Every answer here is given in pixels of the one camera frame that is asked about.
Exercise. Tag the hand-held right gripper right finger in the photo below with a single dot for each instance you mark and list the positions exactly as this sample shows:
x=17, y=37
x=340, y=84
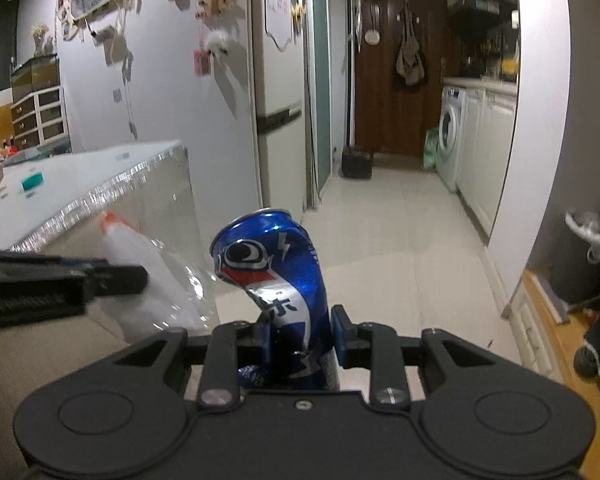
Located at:
x=341, y=335

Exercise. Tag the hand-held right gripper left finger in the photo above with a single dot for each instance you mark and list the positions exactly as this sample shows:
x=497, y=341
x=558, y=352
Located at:
x=250, y=342

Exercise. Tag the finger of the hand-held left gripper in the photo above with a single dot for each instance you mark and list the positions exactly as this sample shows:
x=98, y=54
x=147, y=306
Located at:
x=117, y=281
x=87, y=262

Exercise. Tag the clear plastic bottle orange cap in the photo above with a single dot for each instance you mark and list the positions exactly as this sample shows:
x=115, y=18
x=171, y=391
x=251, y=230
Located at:
x=125, y=246

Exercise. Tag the crushed blue drink can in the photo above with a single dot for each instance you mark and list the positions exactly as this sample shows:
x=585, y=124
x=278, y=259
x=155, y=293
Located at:
x=280, y=270

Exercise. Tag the grey trash can white liner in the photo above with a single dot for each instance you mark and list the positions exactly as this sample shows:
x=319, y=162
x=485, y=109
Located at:
x=580, y=265

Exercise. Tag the silver foil covered table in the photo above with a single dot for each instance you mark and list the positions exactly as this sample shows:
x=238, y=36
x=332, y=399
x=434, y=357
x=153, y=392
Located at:
x=145, y=200

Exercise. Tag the teal round lid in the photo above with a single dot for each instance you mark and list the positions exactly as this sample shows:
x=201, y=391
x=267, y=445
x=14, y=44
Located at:
x=32, y=182

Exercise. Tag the white drawer chest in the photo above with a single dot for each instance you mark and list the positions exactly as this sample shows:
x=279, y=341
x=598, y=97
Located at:
x=42, y=122

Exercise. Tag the black floor bin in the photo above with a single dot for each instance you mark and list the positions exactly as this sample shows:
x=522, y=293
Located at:
x=357, y=164

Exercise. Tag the white refrigerator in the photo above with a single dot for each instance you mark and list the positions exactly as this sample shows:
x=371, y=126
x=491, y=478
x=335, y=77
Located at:
x=275, y=160

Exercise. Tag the glass tank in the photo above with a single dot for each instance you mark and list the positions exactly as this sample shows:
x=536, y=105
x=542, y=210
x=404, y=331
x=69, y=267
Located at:
x=35, y=77

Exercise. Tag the green plastic bag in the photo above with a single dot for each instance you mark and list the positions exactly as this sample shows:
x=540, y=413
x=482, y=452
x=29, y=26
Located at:
x=431, y=152

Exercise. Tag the low wooden top cabinet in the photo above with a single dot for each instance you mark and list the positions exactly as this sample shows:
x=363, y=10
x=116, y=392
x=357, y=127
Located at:
x=545, y=340

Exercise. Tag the grey flat board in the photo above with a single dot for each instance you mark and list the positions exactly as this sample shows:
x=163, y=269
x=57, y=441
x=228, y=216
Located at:
x=552, y=300

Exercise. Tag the dark wooden door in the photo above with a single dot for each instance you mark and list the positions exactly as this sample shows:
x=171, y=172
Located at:
x=380, y=115

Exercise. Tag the white washing machine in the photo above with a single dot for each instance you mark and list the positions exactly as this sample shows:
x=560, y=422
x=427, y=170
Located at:
x=452, y=140

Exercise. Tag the white kitchen cabinets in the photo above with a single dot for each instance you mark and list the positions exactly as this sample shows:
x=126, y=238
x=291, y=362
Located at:
x=485, y=160

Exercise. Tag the dried flower bunch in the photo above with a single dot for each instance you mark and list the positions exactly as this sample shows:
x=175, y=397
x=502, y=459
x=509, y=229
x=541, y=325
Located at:
x=43, y=39

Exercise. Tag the pink hanging pouch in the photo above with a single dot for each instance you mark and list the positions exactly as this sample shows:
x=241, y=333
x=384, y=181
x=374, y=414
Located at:
x=202, y=62

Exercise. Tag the black round object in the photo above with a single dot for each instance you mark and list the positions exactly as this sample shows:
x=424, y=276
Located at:
x=586, y=361

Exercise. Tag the white plush toy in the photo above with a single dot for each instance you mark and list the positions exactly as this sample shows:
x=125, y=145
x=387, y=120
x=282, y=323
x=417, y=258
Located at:
x=219, y=44

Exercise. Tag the white coat rack pole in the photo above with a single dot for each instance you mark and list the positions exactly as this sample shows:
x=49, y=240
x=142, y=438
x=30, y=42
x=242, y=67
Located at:
x=351, y=70

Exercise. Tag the brown hanging bag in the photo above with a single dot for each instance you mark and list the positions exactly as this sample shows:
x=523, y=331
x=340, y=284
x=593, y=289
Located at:
x=410, y=65

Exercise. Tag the hanging round strainer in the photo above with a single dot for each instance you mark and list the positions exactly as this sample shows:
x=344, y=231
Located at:
x=372, y=36

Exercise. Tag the whiteboard on refrigerator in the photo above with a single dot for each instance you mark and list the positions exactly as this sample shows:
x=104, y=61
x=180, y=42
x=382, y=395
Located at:
x=278, y=5

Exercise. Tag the black range hood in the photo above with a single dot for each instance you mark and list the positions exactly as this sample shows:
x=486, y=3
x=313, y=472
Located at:
x=482, y=4

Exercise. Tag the white wall socket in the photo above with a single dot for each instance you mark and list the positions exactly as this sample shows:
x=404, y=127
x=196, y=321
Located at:
x=117, y=95

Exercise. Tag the wooden wall toy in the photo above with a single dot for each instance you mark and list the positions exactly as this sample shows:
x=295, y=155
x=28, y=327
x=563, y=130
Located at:
x=212, y=6

